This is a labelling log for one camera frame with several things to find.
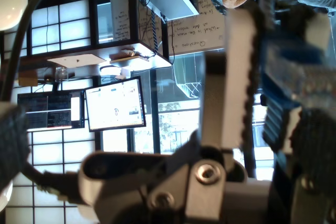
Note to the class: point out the white flat panel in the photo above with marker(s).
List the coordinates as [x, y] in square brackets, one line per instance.
[170, 1]

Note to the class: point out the white screen monitor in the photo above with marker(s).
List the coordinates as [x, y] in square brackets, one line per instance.
[115, 103]

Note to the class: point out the black framed shelf unit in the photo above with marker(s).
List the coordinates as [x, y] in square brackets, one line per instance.
[93, 11]

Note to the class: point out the glass jar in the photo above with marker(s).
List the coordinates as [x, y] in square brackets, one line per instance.
[61, 74]

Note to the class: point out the dark screen monitor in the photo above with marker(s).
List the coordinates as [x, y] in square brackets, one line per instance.
[47, 108]

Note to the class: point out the white handwritten paper sheet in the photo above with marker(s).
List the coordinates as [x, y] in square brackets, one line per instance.
[197, 32]

